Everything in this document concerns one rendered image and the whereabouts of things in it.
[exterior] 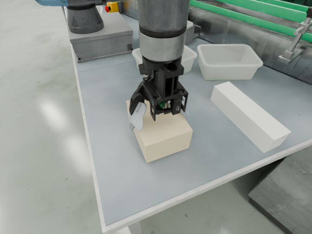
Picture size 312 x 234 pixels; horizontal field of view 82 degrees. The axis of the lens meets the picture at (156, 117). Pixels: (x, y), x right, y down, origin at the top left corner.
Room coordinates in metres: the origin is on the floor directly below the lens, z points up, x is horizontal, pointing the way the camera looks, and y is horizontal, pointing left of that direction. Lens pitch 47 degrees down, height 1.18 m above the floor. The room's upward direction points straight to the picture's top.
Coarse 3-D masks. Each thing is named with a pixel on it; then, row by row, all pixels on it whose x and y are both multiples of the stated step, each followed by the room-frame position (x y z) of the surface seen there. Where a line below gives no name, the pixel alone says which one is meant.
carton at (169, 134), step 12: (144, 120) 0.30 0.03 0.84; (156, 120) 0.30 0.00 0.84; (168, 120) 0.30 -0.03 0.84; (180, 120) 0.30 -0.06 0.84; (144, 132) 0.26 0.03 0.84; (156, 132) 0.26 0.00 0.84; (168, 132) 0.26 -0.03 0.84; (180, 132) 0.26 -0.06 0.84; (192, 132) 0.27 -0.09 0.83; (144, 144) 0.23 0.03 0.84; (156, 144) 0.23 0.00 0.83; (168, 144) 0.24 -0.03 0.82; (180, 144) 0.26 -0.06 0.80; (144, 156) 0.23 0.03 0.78; (156, 156) 0.23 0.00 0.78
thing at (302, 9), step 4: (256, 0) 0.89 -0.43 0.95; (260, 0) 0.87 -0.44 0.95; (264, 0) 0.86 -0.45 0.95; (268, 0) 0.85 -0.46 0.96; (272, 0) 0.84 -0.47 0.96; (276, 0) 0.83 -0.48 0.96; (280, 0) 0.82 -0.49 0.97; (272, 4) 0.83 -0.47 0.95; (276, 4) 0.82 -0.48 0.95; (280, 4) 0.81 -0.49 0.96; (284, 4) 0.80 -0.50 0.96; (288, 4) 0.79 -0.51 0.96; (292, 4) 0.78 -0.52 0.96; (296, 4) 0.77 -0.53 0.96; (292, 8) 0.78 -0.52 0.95; (296, 8) 0.77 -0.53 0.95; (300, 8) 0.76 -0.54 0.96; (304, 8) 0.75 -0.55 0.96
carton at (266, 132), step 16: (224, 96) 0.43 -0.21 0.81; (240, 96) 0.43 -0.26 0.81; (224, 112) 0.41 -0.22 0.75; (240, 112) 0.36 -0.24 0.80; (256, 112) 0.36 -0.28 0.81; (240, 128) 0.34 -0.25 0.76; (256, 128) 0.31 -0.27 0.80; (272, 128) 0.30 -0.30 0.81; (256, 144) 0.29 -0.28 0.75; (272, 144) 0.26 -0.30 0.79
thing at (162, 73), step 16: (144, 64) 0.28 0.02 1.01; (160, 64) 0.26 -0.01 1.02; (176, 64) 0.27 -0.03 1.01; (144, 80) 0.30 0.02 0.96; (160, 80) 0.26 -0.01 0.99; (176, 80) 0.27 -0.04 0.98; (144, 96) 0.29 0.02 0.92; (160, 96) 0.25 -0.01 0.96; (176, 96) 0.26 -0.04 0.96; (160, 112) 0.25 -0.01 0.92; (176, 112) 0.26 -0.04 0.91
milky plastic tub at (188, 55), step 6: (138, 48) 0.71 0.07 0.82; (186, 48) 0.71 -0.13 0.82; (132, 54) 0.67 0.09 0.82; (138, 54) 0.70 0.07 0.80; (186, 54) 0.71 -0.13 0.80; (192, 54) 0.68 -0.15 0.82; (138, 60) 0.62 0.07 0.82; (186, 60) 0.62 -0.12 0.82; (192, 60) 0.65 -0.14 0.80; (138, 66) 0.66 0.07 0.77; (186, 66) 0.64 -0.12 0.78
